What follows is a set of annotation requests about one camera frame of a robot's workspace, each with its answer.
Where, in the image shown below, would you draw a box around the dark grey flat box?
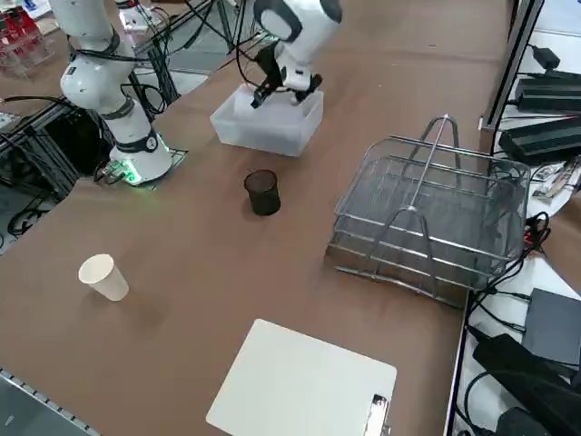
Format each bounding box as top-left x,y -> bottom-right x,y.
521,287 -> 581,365

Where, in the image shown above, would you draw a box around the clear acrylic rack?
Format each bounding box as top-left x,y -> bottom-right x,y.
0,31 -> 56,82

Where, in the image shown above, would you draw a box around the red boxes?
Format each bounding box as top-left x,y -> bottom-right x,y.
0,11 -> 41,47

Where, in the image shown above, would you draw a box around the small black power adapter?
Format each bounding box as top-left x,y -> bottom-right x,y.
530,44 -> 562,72

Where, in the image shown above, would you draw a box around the red black cable plugs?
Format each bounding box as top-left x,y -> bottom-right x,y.
521,212 -> 553,250

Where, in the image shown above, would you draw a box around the silver wire file organizer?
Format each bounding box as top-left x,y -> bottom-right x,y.
322,113 -> 533,311

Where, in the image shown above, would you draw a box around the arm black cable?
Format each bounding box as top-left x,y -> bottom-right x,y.
231,0 -> 270,90

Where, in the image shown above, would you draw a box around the black mesh pen cup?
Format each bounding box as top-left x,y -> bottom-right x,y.
243,169 -> 282,217

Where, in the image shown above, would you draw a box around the white clipboard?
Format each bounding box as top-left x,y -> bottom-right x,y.
205,318 -> 399,436

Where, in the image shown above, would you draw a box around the grey aluminium rail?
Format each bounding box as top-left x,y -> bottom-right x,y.
0,366 -> 100,436

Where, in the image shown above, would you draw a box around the aluminium camera post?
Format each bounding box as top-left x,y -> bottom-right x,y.
479,0 -> 546,133

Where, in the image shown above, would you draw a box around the long black power brick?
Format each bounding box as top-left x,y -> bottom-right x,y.
514,70 -> 581,114
497,115 -> 581,167

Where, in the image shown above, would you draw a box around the clear plastic bin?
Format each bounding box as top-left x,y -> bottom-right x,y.
209,83 -> 325,158

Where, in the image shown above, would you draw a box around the cream paper cup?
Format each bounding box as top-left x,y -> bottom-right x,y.
77,253 -> 130,302

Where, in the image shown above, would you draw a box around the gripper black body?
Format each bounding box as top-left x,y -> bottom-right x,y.
256,44 -> 285,90

